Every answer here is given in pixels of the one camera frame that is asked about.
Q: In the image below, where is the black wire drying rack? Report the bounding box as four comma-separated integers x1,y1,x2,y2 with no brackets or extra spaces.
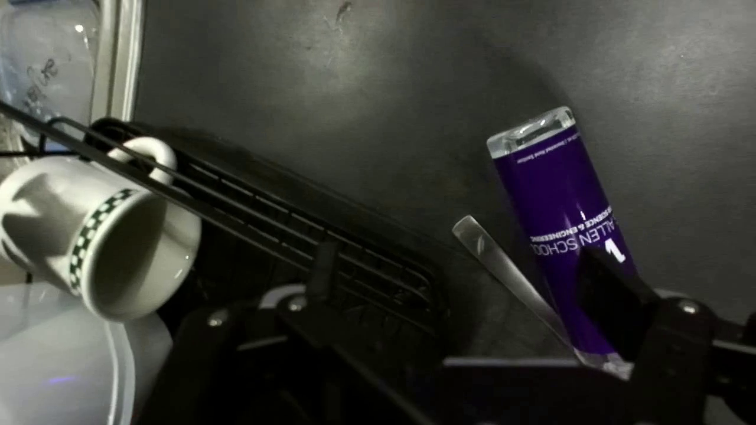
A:
0,99,445,338

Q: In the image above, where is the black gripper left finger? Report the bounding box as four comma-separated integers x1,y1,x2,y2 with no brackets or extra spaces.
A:
138,237,445,425

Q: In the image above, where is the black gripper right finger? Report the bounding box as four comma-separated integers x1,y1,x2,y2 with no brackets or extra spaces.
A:
576,249,721,425

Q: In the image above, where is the white plastic container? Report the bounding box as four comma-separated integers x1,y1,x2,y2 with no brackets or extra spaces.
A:
0,277,178,425

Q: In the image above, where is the white mug checkered band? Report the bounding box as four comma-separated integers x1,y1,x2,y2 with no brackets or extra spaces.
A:
0,135,205,327

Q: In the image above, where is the blue purple printed bottle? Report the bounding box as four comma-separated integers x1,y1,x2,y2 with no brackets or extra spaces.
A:
485,105,643,383

